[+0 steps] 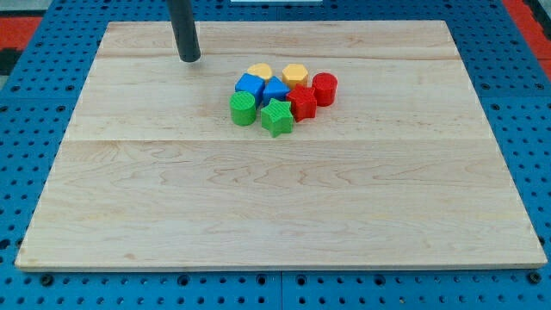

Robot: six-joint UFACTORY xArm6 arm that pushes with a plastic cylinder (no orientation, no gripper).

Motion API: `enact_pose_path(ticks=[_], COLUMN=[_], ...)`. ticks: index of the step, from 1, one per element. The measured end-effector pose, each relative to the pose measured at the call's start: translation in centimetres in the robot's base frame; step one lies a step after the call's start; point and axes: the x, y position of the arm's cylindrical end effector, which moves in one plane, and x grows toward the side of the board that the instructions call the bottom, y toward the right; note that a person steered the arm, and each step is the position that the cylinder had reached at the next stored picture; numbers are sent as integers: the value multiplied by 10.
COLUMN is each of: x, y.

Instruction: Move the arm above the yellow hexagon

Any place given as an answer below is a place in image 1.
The yellow hexagon block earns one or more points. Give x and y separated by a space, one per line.
295 74

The green star block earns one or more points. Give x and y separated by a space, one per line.
277 117

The red star block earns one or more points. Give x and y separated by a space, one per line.
303 102

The green cylinder block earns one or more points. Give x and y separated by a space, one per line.
243 108

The blue triangle block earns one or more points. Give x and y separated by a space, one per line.
275 89

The blue cube block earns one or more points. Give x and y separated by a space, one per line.
252 84

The red cylinder block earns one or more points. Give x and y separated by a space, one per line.
325 88

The light wooden board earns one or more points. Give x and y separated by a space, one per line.
401 172

